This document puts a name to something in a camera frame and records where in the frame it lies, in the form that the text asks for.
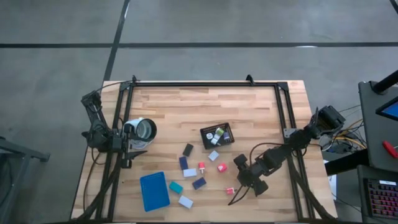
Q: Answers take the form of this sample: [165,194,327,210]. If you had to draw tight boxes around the white cylindrical spot lamp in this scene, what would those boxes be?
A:
[123,117,158,150]

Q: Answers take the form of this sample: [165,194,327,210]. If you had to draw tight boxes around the white coiled lamp cable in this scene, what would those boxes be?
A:
[129,140,155,151]

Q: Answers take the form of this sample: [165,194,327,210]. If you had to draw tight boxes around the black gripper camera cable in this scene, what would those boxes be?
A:
[228,142,284,207]

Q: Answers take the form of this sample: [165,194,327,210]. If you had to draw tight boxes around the white sheet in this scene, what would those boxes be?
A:
[323,160,338,200]

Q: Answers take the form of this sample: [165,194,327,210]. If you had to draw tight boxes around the blue plastic basket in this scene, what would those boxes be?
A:
[139,171,171,213]

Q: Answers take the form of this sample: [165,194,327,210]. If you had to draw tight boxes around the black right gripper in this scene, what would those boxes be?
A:
[233,154,271,197]

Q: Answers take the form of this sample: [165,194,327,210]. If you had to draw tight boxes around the grey metal stand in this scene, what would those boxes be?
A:
[0,136,51,224]

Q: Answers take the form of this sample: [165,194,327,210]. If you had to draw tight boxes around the teal rectangular box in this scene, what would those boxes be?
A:
[169,181,184,195]

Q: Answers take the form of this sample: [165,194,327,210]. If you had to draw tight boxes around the dark grey side desk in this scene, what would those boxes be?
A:
[357,80,398,174]

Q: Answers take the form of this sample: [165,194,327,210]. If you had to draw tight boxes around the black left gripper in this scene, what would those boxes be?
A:
[111,133,149,169]

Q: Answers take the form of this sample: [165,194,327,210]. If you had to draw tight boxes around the red hand tool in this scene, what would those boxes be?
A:
[382,140,398,159]

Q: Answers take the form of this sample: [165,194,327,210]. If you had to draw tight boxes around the blue lit screen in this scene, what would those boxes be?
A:
[375,96,398,122]

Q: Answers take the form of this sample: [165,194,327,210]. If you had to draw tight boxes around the black pole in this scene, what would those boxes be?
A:
[372,70,398,95]

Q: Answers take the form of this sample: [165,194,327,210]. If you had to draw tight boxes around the black plastic basket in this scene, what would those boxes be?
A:
[199,122,236,151]

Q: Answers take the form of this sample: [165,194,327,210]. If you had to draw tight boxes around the black metal table frame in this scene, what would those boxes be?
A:
[73,74,335,223]

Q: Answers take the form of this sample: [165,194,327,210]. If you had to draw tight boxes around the yellow cable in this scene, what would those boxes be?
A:
[334,119,368,150]

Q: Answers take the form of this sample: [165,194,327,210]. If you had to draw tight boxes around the black rectangular box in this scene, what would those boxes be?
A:
[182,142,195,157]

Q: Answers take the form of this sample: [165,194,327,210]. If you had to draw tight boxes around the backlit keyboard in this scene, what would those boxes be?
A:
[363,177,398,220]

